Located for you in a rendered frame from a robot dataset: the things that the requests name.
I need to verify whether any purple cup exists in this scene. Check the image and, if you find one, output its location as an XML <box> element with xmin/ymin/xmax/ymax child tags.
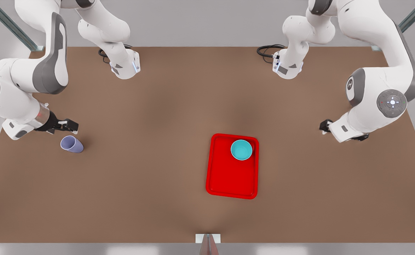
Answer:
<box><xmin>60</xmin><ymin>135</ymin><xmax>84</xmax><ymax>154</ymax></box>

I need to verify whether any teal bowl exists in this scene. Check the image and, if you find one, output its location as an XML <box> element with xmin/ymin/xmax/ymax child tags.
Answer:
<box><xmin>230</xmin><ymin>139</ymin><xmax>253</xmax><ymax>161</ymax></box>

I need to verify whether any red tray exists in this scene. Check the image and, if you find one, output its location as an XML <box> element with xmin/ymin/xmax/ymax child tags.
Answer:
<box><xmin>205</xmin><ymin>133</ymin><xmax>260</xmax><ymax>200</ymax></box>

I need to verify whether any black cable loop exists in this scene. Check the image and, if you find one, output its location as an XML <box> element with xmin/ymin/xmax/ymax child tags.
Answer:
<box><xmin>98</xmin><ymin>44</ymin><xmax>134</xmax><ymax>64</ymax></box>
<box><xmin>257</xmin><ymin>44</ymin><xmax>287</xmax><ymax>64</ymax></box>

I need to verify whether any silver frame post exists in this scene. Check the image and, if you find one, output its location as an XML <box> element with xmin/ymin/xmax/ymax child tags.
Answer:
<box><xmin>195</xmin><ymin>233</ymin><xmax>221</xmax><ymax>255</ymax></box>
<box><xmin>371</xmin><ymin>0</ymin><xmax>415</xmax><ymax>52</ymax></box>
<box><xmin>0</xmin><ymin>0</ymin><xmax>44</xmax><ymax>52</ymax></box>

